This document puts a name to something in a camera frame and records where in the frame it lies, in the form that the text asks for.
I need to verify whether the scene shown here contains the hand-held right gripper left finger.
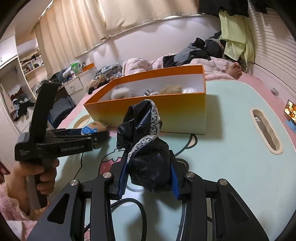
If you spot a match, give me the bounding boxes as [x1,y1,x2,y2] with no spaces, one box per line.
[26,160,130,241]

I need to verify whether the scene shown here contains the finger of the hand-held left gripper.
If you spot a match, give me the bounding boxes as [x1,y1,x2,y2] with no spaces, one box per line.
[91,133,110,146]
[47,129,85,138]

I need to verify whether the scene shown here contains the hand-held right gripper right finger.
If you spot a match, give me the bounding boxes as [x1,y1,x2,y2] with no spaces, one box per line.
[169,149,270,241]

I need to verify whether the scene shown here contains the brown plush bear blue patch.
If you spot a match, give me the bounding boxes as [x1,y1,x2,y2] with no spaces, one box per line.
[80,122,110,145]

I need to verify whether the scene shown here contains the black lace-trimmed cloth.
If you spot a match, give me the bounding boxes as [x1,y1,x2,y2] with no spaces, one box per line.
[116,99,175,193]

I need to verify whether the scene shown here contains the white fluffy pompom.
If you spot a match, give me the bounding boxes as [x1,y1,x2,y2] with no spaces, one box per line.
[110,87,133,100]

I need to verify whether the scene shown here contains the orange cardboard box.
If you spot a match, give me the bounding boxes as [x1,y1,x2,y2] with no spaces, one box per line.
[83,65,207,135]

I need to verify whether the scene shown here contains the beige fluffy pompom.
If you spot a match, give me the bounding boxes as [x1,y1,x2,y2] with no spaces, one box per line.
[159,85,183,95]

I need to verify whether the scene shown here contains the person's left forearm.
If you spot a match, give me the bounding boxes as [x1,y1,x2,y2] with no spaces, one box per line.
[0,160,43,241]

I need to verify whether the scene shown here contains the person's left hand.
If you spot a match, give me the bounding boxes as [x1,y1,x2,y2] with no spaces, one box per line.
[8,159,60,202]

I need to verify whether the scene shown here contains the grey bag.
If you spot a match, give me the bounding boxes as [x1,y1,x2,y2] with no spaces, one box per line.
[47,93,75,129]

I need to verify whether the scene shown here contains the white bedside cabinet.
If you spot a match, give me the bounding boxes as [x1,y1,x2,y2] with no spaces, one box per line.
[65,75,84,95]

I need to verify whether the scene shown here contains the tan and black clothes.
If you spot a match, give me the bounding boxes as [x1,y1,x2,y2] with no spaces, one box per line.
[87,77,110,95]

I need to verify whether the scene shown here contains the green cup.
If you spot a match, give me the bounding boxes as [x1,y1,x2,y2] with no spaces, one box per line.
[70,61,82,76]

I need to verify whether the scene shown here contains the grey patterned cloth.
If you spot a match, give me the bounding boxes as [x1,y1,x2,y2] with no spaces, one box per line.
[96,65,123,81]

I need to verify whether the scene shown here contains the beige curtain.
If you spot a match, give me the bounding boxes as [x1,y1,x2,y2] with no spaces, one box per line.
[35,0,204,70]

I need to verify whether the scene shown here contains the pile of dark clothes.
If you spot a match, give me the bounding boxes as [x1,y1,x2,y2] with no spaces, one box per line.
[163,31,226,68]

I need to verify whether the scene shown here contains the person's foot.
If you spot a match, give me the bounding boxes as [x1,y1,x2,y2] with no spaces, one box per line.
[225,61,243,79]

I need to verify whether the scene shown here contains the smartphone with lit screen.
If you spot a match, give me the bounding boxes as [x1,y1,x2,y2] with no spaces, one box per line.
[284,100,296,123]

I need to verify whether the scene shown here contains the pale green hanging garment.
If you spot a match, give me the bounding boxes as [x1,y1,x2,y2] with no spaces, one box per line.
[218,10,255,64]

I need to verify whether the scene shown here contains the black hanging clothes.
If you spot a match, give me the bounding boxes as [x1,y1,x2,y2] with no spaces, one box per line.
[199,0,271,16]

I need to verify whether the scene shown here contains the black cable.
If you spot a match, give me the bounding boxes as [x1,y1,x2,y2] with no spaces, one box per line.
[84,199,148,241]

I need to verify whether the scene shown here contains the white wall shelving unit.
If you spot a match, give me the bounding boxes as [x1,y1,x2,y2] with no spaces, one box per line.
[15,38,50,100]

